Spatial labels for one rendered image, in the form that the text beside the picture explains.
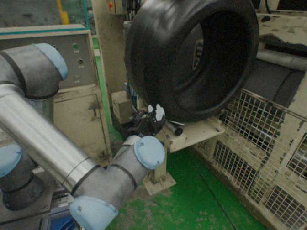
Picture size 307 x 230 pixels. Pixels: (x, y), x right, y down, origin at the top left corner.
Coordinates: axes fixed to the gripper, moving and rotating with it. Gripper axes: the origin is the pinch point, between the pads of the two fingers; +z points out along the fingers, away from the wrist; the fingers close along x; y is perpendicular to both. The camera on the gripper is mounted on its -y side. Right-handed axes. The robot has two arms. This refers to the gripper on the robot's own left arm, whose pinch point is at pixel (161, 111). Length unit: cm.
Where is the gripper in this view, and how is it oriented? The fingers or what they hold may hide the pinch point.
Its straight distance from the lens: 73.5
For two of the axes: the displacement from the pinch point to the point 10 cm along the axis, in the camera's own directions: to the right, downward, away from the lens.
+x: -8.6, 0.7, 5.1
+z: 3.6, -6.1, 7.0
